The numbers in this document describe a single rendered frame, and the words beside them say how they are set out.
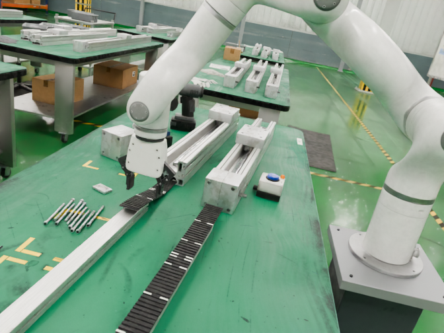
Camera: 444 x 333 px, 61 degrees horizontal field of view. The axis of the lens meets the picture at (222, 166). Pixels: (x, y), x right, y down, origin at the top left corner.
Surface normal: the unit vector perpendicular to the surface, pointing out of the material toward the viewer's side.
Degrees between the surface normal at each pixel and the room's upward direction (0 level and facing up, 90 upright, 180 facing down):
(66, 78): 90
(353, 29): 59
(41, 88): 89
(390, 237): 90
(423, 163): 129
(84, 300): 0
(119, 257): 0
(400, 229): 90
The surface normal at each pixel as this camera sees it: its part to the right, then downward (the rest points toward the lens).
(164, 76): 0.19, -0.08
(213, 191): -0.25, 0.32
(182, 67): 0.40, -0.26
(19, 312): 0.18, -0.91
